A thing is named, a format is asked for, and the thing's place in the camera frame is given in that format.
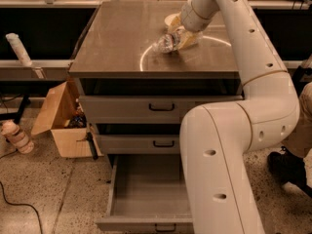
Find clear plastic water bottle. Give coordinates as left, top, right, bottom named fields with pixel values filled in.
left=152, top=32, right=202, bottom=54

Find black stand with cables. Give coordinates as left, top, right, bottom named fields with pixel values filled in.
left=292, top=62, right=312, bottom=95

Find grey middle drawer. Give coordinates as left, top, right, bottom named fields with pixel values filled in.
left=96, top=135, right=180, bottom=154

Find black shoe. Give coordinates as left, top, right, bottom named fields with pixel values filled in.
left=267, top=152, right=307, bottom=188

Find grey open bottom drawer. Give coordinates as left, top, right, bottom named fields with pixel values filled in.
left=97, top=154, right=194, bottom=234

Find grey top drawer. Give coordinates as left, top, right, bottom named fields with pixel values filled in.
left=79, top=96, right=243, bottom=124

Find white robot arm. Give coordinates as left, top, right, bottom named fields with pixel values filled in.
left=179, top=0, right=299, bottom=234

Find person leg tan trousers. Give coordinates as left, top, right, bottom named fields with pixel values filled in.
left=283, top=83, right=312, bottom=158

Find white cylindrical tube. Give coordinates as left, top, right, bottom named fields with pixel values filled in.
left=6, top=33, right=32, bottom=66

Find grey metal drawer cabinet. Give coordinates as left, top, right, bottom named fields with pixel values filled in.
left=67, top=0, right=245, bottom=168

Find white paper bowl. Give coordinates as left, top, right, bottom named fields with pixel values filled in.
left=164, top=14, right=177, bottom=27

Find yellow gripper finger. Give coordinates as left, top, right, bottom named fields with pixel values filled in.
left=176, top=29, right=198, bottom=50
left=168, top=14, right=181, bottom=33

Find black floor cable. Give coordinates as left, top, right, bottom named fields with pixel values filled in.
left=0, top=180, right=44, bottom=234

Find striped cylinder on floor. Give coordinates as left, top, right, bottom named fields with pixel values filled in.
left=1, top=120, right=34, bottom=154

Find open cardboard box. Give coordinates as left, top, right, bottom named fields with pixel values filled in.
left=31, top=82, right=100, bottom=159

